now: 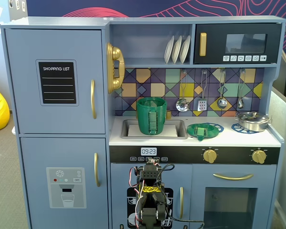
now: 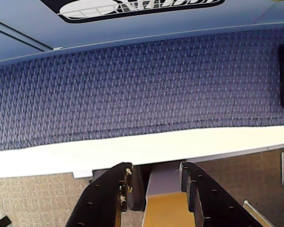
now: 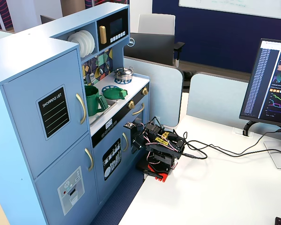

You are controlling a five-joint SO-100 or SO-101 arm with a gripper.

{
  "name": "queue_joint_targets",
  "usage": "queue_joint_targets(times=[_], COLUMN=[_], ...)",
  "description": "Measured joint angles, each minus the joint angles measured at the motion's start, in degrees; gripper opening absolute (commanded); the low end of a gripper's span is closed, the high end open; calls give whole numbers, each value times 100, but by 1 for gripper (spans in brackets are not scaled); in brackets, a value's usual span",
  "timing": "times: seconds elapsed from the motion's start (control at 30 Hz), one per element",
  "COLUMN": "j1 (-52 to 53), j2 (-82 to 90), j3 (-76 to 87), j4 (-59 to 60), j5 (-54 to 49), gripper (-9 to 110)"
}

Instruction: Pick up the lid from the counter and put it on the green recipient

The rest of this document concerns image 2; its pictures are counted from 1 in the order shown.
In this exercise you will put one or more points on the black bar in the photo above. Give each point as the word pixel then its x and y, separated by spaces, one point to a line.
pixel 0 222

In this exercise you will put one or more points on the blue toy kitchen unit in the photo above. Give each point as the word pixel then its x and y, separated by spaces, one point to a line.
pixel 142 39

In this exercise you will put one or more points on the yellow and grey block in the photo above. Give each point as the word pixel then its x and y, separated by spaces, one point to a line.
pixel 165 208

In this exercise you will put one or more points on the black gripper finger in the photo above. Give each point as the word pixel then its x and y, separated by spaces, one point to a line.
pixel 101 196
pixel 213 201

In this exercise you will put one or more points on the blue dishwasher door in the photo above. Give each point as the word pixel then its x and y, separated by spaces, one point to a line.
pixel 156 29

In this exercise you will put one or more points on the black white dishwasher sticker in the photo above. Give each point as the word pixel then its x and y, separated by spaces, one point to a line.
pixel 90 10

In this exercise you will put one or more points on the blue lower fridge door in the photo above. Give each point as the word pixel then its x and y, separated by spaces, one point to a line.
pixel 11 45

